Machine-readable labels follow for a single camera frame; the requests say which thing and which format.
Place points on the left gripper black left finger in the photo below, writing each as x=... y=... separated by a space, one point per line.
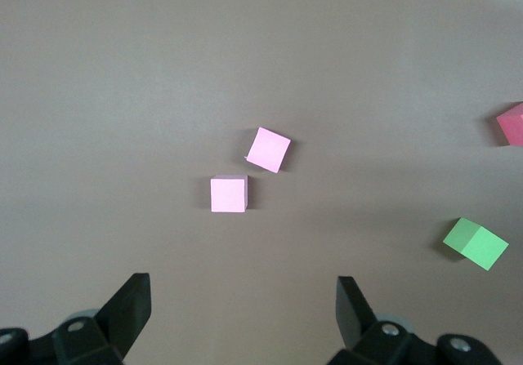
x=122 y=320

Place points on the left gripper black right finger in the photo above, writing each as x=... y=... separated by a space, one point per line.
x=355 y=324

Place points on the green foam cube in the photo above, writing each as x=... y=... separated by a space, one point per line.
x=478 y=244

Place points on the pink foam cube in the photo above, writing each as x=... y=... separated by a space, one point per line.
x=228 y=194
x=268 y=149

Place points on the red foam cube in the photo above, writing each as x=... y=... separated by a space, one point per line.
x=512 y=126

